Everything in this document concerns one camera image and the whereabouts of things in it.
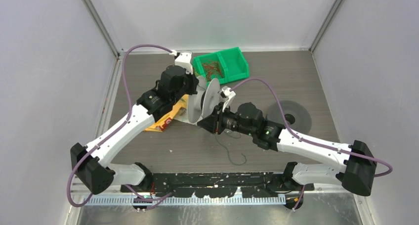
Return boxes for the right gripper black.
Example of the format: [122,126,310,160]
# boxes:
[197,102,255,137]

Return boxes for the white plastic cable spool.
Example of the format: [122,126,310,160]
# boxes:
[187,76,220,124]

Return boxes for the dark green wire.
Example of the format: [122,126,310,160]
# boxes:
[212,130,248,167]

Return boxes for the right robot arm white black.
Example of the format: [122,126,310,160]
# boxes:
[197,102,377,196]

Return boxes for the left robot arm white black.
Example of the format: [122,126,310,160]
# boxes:
[70,64,199,195]

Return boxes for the floral patterned cloth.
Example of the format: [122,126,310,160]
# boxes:
[174,98,190,123]

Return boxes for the yellow snack bag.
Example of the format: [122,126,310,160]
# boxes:
[144,94,189,132]

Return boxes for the green three-compartment bin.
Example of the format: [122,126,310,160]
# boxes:
[192,47,250,85]

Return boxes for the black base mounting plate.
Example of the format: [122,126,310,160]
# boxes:
[132,172,302,198]

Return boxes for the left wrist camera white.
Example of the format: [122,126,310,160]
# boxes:
[169,49,194,74]

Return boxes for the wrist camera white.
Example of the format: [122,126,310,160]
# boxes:
[218,86,236,112]
[169,49,194,74]

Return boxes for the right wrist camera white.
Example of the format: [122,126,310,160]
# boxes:
[218,86,236,112]

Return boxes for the red wire bundle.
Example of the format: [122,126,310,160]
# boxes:
[201,61,224,82]

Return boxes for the white slotted cable duct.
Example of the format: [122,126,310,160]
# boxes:
[86,194,286,206]

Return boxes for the dark grey cable spool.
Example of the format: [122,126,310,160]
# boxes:
[265,100,312,134]

